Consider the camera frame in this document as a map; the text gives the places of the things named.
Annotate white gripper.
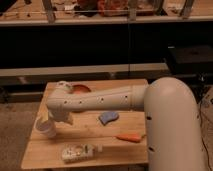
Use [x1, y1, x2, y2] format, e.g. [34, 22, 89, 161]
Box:
[41, 110, 73, 125]

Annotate white ceramic cup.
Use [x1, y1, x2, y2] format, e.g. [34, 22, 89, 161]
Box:
[35, 118, 56, 138]

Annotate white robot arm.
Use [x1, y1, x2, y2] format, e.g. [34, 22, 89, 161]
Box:
[46, 77, 205, 171]

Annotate orange bowl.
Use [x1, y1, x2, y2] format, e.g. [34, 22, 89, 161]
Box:
[73, 84, 90, 94]

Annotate white milk carton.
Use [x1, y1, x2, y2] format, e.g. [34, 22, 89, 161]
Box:
[61, 144, 103, 163]

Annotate blue wavy sponge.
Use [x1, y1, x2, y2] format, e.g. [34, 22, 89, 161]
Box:
[98, 111, 119, 125]

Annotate wooden folding table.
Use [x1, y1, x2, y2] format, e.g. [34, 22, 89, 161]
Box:
[20, 78, 150, 171]

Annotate orange toy carrot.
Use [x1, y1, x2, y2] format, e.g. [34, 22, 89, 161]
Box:
[116, 133, 145, 143]

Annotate long workbench shelf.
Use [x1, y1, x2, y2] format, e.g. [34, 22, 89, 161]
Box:
[0, 0, 213, 27]

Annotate black cable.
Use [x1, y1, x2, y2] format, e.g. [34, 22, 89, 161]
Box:
[198, 106, 213, 171]

